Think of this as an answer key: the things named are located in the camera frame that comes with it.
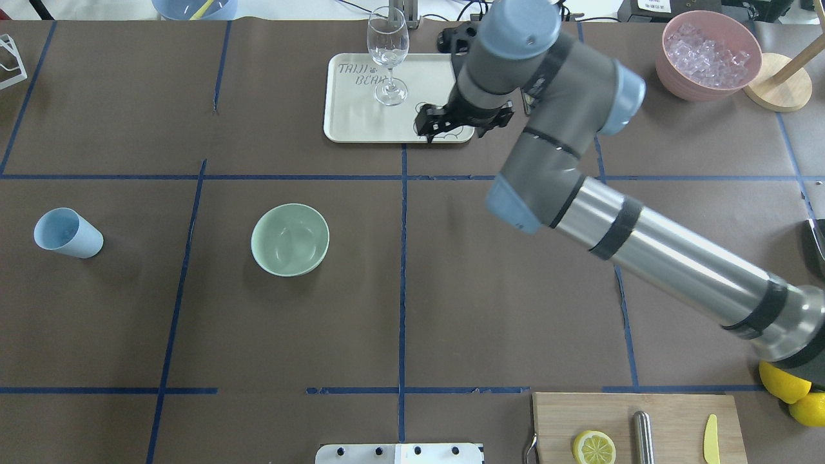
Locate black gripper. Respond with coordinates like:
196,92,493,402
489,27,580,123
414,87,514,143

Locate green bowl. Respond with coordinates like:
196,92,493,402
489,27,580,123
251,203,330,277

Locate light blue plastic cup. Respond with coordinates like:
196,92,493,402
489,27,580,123
33,208,104,259

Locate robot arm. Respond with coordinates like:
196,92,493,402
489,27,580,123
414,1,824,387

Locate clear ice cubes in pink bowl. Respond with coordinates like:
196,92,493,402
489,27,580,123
664,23,752,88

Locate pink bowl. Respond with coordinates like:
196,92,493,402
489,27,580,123
656,10,761,102

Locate blue bowl at edge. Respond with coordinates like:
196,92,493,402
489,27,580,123
152,0,238,21

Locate cream bear tray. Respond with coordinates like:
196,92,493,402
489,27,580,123
324,53,456,144

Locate clear wine glass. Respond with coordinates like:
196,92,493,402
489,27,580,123
367,6,409,106

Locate round wooden stand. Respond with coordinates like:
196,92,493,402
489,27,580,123
744,34,824,112

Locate lemon half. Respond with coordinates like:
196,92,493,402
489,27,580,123
571,430,617,463

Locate wooden cutting board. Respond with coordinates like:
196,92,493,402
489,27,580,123
532,392,748,463

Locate yellow plastic knife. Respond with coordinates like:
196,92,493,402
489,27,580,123
702,414,720,464

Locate large yellow lemon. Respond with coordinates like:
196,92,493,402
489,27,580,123
758,360,812,405

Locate small yellow lemon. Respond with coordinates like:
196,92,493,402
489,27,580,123
788,392,825,428

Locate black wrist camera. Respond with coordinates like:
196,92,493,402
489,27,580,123
436,21,480,57

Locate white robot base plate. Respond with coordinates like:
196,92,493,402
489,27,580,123
315,443,485,463

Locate steel knife handle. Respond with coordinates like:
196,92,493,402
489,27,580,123
632,411,655,463

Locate white wire rack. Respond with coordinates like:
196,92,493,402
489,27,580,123
1,34,28,90

